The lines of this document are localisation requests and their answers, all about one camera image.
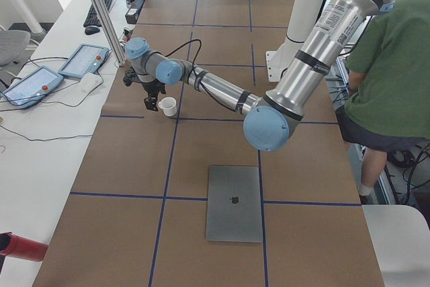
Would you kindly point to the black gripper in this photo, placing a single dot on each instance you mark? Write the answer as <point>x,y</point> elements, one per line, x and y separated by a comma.
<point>152,87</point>

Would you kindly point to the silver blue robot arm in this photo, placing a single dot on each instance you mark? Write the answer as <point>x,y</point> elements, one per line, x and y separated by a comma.
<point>296,68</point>

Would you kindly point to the grey closed laptop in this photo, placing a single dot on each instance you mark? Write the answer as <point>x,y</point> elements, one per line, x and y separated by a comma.
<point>234,205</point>

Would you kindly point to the white folded cloth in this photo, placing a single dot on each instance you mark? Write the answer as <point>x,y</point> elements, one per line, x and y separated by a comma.
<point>89,82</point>

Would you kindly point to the blue teach pendant far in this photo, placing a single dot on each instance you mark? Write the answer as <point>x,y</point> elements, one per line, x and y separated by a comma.
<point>87,58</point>

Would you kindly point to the blue teach pendant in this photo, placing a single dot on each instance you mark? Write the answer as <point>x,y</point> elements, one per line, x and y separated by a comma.
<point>30,90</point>
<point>87,58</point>

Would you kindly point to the black computer mouse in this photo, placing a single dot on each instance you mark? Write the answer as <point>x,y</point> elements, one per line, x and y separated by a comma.
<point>91,30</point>

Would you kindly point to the blue teach pendant near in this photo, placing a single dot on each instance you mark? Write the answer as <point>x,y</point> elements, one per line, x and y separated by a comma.
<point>30,90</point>

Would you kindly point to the red bottle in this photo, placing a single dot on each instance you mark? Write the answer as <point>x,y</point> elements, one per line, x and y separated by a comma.
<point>22,248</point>

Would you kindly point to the person in green shirt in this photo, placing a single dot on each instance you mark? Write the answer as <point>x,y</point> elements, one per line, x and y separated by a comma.
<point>388,107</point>

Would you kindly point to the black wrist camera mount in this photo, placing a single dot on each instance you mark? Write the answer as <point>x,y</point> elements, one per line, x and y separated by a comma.
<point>130,77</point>

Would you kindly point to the aluminium frame post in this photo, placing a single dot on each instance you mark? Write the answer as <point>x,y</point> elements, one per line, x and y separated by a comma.
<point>109,31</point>

